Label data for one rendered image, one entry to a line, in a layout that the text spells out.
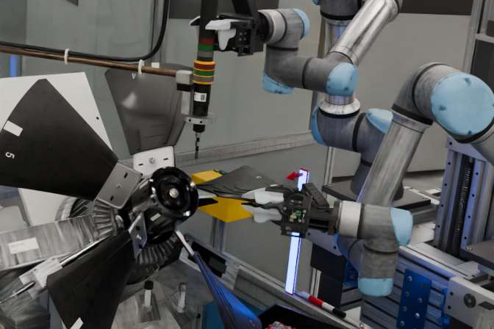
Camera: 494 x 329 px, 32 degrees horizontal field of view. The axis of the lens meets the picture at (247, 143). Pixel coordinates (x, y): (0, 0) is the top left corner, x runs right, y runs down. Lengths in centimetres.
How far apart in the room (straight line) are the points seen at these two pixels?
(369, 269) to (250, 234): 130
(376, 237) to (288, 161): 135
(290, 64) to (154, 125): 34
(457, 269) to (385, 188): 45
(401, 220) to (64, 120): 71
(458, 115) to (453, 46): 440
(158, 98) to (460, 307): 86
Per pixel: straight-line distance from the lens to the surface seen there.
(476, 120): 177
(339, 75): 191
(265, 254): 320
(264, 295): 226
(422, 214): 257
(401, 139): 190
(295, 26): 196
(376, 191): 191
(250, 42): 183
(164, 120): 187
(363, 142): 240
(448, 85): 175
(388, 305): 244
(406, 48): 590
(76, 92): 210
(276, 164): 308
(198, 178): 233
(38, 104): 171
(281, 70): 196
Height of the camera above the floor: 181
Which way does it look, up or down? 16 degrees down
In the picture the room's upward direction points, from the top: 6 degrees clockwise
